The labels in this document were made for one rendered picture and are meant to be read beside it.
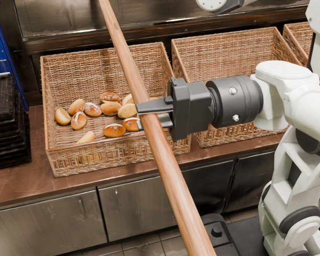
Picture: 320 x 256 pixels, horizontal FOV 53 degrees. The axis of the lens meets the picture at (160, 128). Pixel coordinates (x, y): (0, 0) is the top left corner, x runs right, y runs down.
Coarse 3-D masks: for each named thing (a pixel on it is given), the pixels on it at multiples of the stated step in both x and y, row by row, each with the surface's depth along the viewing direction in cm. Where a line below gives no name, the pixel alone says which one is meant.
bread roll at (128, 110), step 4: (128, 104) 145; (132, 104) 146; (120, 108) 144; (124, 108) 144; (128, 108) 144; (132, 108) 145; (120, 112) 143; (124, 112) 144; (128, 112) 145; (132, 112) 146; (136, 112) 147; (120, 116) 144; (124, 116) 144; (128, 116) 145; (132, 116) 147
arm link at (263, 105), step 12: (240, 84) 55; (252, 84) 55; (264, 84) 56; (252, 96) 54; (264, 96) 56; (276, 96) 56; (252, 108) 55; (264, 108) 57; (276, 108) 57; (252, 120) 57; (264, 120) 59; (276, 120) 59
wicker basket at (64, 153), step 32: (64, 64) 142; (96, 64) 145; (160, 64) 152; (64, 96) 148; (96, 96) 151; (160, 96) 159; (64, 128) 143; (96, 128) 142; (64, 160) 118; (96, 160) 122; (128, 160) 128
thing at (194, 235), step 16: (112, 16) 82; (112, 32) 76; (128, 48) 71; (128, 64) 65; (128, 80) 62; (144, 96) 57; (144, 128) 52; (160, 128) 51; (160, 144) 48; (160, 160) 46; (176, 176) 44; (176, 192) 42; (176, 208) 40; (192, 208) 40; (192, 224) 38; (192, 240) 37; (208, 240) 37
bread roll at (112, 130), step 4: (108, 124) 136; (112, 124) 136; (116, 124) 136; (120, 124) 137; (104, 128) 136; (108, 128) 135; (112, 128) 135; (116, 128) 135; (120, 128) 136; (124, 128) 138; (104, 132) 136; (108, 132) 135; (112, 132) 135; (116, 132) 135; (120, 132) 136; (124, 132) 138; (108, 136) 136; (112, 136) 136; (116, 136) 136
